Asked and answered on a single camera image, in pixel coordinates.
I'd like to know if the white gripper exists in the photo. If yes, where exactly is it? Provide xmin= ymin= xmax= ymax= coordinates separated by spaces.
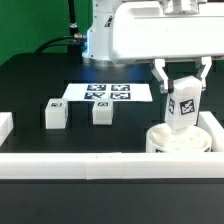
xmin=109 ymin=1 xmax=224 ymax=93

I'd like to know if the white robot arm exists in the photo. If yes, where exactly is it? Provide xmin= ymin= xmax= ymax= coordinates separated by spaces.
xmin=83 ymin=0 xmax=224 ymax=93

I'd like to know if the white marker sheet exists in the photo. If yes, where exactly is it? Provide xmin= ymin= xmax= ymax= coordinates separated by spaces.
xmin=63 ymin=83 xmax=153 ymax=102

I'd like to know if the white left fence bar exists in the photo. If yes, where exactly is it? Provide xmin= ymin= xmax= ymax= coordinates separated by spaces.
xmin=0 ymin=112 xmax=14 ymax=146

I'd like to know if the white front fence bar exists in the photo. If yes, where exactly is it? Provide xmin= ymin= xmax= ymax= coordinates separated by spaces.
xmin=0 ymin=152 xmax=224 ymax=180

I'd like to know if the black cable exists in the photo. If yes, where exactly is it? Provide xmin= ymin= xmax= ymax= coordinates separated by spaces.
xmin=34 ymin=33 xmax=88 ymax=55

